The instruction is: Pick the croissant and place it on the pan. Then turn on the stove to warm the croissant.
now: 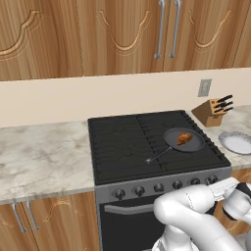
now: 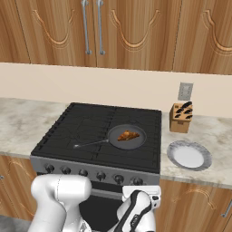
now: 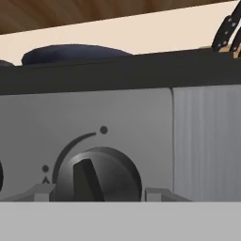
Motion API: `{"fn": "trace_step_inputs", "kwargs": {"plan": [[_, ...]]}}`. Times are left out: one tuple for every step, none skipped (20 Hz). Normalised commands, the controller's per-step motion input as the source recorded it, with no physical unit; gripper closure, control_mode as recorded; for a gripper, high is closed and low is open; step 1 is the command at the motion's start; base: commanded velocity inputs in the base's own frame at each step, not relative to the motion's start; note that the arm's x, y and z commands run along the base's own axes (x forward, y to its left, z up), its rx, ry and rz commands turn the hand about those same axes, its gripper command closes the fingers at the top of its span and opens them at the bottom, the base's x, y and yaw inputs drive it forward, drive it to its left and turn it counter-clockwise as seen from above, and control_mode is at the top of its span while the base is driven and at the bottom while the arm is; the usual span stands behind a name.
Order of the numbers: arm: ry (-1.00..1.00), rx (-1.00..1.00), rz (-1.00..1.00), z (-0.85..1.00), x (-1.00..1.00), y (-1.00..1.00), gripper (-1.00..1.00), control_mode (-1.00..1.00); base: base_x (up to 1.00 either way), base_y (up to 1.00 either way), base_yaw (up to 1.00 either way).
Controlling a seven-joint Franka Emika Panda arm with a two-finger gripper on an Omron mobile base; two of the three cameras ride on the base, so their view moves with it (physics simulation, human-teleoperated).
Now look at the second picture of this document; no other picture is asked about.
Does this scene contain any grey wall outlet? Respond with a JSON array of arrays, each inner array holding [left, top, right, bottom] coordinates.
[[177, 82, 194, 102]]

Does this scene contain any wooden wall cupboard door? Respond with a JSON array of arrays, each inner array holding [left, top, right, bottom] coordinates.
[[14, 0, 98, 68], [0, 0, 32, 64], [92, 0, 183, 73], [171, 0, 232, 76]]

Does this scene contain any brown croissant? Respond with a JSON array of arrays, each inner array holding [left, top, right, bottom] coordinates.
[[117, 130, 140, 142]]

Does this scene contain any black oven door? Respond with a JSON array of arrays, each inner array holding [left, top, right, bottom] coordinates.
[[77, 180, 130, 232]]

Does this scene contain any wooden base cupboard door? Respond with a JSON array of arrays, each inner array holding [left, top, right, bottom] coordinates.
[[0, 154, 39, 222], [154, 179, 232, 232]]

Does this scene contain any black frying pan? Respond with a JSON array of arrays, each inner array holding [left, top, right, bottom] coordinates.
[[72, 124, 148, 151]]

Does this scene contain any grey oven door handle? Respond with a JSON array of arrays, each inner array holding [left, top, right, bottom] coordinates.
[[90, 188, 125, 201]]

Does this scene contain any grey cupboard door handle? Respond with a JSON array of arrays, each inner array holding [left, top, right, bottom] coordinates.
[[95, 0, 107, 56], [80, 0, 93, 56]]

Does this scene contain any white grey-rimmed plate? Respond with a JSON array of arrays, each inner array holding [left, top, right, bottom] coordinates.
[[166, 140, 213, 172]]

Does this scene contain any black and grey stove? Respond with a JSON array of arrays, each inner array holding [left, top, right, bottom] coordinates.
[[29, 101, 163, 201]]

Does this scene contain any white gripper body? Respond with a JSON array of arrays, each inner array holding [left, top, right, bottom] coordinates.
[[121, 185, 162, 202]]

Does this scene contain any wooden knife block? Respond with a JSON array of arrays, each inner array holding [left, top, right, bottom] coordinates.
[[169, 101, 194, 134]]

